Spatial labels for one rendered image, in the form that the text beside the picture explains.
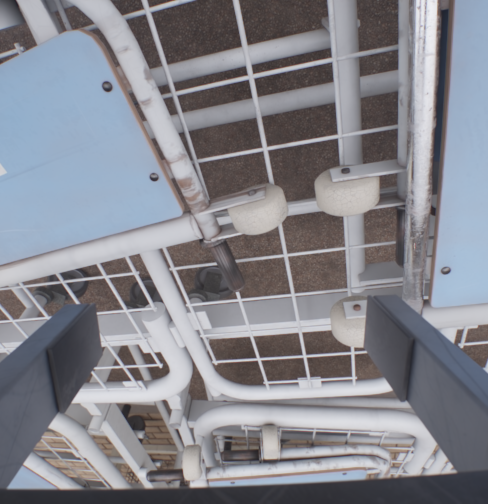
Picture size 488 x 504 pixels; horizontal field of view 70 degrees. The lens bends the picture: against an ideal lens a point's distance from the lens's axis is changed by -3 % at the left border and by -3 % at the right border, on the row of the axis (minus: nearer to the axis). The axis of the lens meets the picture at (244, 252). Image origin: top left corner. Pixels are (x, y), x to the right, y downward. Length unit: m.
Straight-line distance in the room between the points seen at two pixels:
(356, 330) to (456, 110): 0.23
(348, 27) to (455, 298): 0.29
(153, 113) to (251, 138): 0.58
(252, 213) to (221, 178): 0.61
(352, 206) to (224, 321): 0.37
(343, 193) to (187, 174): 0.15
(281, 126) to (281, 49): 0.45
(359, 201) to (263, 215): 0.09
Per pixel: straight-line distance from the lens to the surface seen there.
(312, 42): 0.47
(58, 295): 1.23
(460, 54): 0.32
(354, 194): 0.34
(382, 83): 0.67
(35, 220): 0.47
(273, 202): 0.36
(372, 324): 0.17
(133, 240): 0.43
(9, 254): 0.53
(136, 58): 0.35
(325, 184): 0.36
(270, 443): 0.77
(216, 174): 0.96
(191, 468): 0.77
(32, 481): 1.30
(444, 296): 0.42
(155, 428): 2.17
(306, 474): 0.86
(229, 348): 1.45
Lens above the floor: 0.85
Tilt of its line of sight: 51 degrees down
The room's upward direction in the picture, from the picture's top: 172 degrees counter-clockwise
